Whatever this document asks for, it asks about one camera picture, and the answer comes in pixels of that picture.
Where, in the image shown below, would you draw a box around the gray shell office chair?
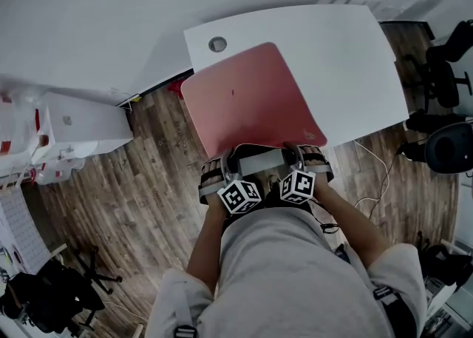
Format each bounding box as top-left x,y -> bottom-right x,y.
401,110 -> 473,175

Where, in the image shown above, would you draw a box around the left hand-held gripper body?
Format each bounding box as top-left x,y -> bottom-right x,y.
199,172 -> 262,215

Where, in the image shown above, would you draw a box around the white grid panel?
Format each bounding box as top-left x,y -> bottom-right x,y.
0,188 -> 51,274

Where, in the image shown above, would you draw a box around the black office chair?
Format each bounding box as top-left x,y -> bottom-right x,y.
0,246 -> 123,334
401,19 -> 473,110

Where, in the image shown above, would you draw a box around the gray backpack strap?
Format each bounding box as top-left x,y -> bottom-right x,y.
171,284 -> 199,338

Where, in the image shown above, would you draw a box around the white cabinet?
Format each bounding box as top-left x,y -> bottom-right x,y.
31,91 -> 134,167

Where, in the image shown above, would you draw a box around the white desk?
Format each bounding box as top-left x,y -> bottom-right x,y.
183,4 -> 410,178

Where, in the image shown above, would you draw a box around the red desk mat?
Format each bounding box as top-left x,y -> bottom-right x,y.
180,41 -> 328,160

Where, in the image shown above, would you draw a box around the person's left hand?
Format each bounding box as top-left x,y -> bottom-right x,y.
201,158 -> 225,188

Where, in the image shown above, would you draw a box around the black backpack strap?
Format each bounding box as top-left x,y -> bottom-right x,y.
372,284 -> 418,338

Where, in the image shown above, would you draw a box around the gray desk cable grommet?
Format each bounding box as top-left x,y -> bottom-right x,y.
208,36 -> 228,53

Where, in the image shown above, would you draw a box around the person's left forearm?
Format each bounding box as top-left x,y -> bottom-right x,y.
186,199 -> 230,297

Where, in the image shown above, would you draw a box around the person's right hand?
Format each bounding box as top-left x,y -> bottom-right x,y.
302,145 -> 329,169

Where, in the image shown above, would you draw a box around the clear water jug red handle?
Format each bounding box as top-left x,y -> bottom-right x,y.
35,142 -> 86,186

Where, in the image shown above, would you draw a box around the clear plastic bags with red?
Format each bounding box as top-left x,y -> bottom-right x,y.
0,83 -> 52,167

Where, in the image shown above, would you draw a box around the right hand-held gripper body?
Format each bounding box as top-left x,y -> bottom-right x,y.
279,166 -> 334,205

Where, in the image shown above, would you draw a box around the person's gray shirt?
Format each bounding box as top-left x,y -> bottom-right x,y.
146,206 -> 429,338

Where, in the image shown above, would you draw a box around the person's right forearm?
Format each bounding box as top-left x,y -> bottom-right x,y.
312,179 -> 392,267

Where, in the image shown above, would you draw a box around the white floor cable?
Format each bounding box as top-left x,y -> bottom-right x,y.
353,139 -> 392,212

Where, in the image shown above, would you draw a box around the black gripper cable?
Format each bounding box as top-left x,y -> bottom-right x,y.
310,198 -> 341,234

